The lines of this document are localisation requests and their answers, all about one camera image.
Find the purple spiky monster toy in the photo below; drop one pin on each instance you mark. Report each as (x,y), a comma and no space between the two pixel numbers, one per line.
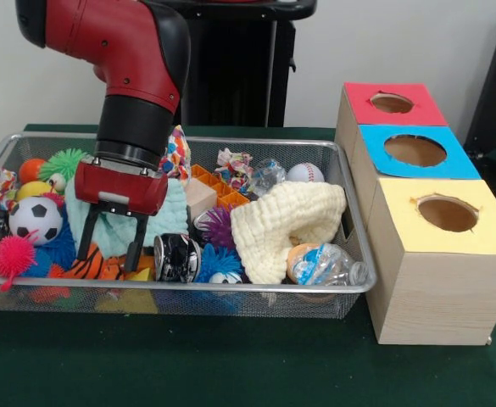
(218,226)

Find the white baseball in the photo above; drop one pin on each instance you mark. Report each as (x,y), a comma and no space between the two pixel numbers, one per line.
(305,173)

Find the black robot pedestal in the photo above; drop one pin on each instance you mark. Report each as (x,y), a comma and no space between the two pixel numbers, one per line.
(239,63)

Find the crushed clear plastic bottle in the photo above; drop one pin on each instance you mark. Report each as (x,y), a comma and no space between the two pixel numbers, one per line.
(328,265)

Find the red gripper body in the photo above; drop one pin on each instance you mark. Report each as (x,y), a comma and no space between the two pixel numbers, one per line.
(120,188)

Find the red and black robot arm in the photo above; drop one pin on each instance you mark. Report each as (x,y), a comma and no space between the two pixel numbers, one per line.
(116,51)

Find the small soccer ball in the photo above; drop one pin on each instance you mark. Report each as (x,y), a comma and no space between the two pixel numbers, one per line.
(35,220)

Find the cream waffle cloth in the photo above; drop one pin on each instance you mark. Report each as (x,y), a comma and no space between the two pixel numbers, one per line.
(281,212)

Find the mint green waffle cloth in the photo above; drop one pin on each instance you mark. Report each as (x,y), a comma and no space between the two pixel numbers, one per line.
(173,212)

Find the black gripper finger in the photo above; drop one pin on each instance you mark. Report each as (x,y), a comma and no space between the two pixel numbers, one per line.
(89,233)
(136,241)

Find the white cloth with colourful dots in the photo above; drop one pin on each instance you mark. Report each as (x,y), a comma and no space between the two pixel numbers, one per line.
(177,154)

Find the wooden box with three holes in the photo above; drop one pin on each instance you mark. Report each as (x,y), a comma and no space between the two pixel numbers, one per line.
(442,297)

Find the green spiky rubber ball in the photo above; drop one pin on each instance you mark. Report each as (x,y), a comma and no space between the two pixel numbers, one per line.
(63,163)

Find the blue spiky rubber ball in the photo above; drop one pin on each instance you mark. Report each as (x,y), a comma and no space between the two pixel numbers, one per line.
(218,263)

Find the orange tiger striped toy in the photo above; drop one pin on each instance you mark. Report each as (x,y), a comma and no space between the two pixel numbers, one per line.
(99,267)

